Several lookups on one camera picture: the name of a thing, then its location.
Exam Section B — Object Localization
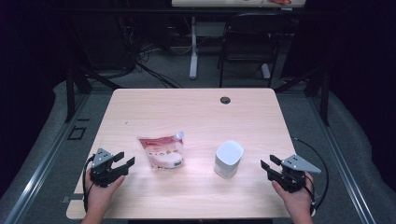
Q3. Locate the pale background desk top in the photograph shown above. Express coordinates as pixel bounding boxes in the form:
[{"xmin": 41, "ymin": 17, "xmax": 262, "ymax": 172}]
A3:
[{"xmin": 171, "ymin": 0, "xmax": 308, "ymax": 8}]

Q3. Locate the white flip-lid container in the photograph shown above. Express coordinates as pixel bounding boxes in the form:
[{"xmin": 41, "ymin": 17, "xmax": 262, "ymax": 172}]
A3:
[{"xmin": 213, "ymin": 139, "xmax": 245, "ymax": 180}]

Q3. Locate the long white desk leg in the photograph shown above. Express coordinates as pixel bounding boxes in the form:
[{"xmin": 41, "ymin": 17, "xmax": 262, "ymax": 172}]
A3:
[{"xmin": 189, "ymin": 16, "xmax": 200, "ymax": 80}]

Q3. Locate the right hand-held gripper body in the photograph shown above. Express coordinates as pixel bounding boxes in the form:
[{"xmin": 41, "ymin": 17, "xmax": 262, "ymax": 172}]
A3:
[{"xmin": 270, "ymin": 153, "xmax": 322, "ymax": 193}]

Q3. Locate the bundle of floor cables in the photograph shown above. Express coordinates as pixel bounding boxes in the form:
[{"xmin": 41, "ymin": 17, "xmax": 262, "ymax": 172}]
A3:
[{"xmin": 117, "ymin": 15, "xmax": 184, "ymax": 90}]

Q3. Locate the red and clear spout pouch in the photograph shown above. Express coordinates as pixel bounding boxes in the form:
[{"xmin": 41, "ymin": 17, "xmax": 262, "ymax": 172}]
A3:
[{"xmin": 136, "ymin": 131, "xmax": 186, "ymax": 171}]

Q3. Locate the black folding chair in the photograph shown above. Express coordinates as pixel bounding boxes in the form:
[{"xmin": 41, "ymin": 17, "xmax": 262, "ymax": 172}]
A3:
[{"xmin": 217, "ymin": 12, "xmax": 295, "ymax": 89}]

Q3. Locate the black metal stand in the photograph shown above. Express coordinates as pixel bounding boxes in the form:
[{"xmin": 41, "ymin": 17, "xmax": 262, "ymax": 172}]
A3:
[
  {"xmin": 64, "ymin": 62, "xmax": 123, "ymax": 124},
  {"xmin": 274, "ymin": 66, "xmax": 332, "ymax": 127}
]

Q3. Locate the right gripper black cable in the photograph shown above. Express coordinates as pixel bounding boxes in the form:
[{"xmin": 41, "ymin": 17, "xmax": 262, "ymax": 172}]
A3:
[{"xmin": 290, "ymin": 136, "xmax": 331, "ymax": 217}]

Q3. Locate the black square floor outlet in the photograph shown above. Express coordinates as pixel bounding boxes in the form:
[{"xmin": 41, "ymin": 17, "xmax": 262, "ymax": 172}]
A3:
[{"xmin": 67, "ymin": 125, "xmax": 88, "ymax": 141}]

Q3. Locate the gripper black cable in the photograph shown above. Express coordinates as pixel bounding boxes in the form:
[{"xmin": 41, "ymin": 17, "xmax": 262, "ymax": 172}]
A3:
[
  {"xmin": 290, "ymin": 136, "xmax": 331, "ymax": 217},
  {"xmin": 81, "ymin": 154, "xmax": 95, "ymax": 215}
]

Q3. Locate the short white desk foot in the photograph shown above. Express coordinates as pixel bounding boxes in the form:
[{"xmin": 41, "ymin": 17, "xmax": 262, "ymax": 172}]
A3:
[{"xmin": 261, "ymin": 63, "xmax": 272, "ymax": 80}]

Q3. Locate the grey tape strip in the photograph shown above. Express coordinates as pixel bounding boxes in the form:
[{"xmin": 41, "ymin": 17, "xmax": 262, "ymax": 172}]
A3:
[{"xmin": 61, "ymin": 193, "xmax": 85, "ymax": 204}]

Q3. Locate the aluminium floor rail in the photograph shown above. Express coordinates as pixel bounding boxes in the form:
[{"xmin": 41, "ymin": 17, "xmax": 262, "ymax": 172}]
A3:
[
  {"xmin": 3, "ymin": 92, "xmax": 92, "ymax": 224},
  {"xmin": 306, "ymin": 92, "xmax": 378, "ymax": 224}
]

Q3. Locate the person's right hand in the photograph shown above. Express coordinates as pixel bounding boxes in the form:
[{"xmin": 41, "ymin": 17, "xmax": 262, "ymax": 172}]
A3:
[{"xmin": 271, "ymin": 180, "xmax": 316, "ymax": 219}]

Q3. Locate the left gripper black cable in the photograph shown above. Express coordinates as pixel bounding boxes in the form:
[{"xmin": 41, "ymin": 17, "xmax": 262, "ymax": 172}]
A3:
[{"xmin": 81, "ymin": 154, "xmax": 95, "ymax": 215}]

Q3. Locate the person's left hand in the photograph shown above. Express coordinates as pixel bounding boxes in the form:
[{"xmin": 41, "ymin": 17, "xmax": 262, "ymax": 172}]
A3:
[{"xmin": 84, "ymin": 169, "xmax": 126, "ymax": 216}]

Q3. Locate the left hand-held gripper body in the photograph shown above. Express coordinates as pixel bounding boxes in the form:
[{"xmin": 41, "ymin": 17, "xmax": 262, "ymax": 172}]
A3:
[{"xmin": 89, "ymin": 147, "xmax": 127, "ymax": 189}]

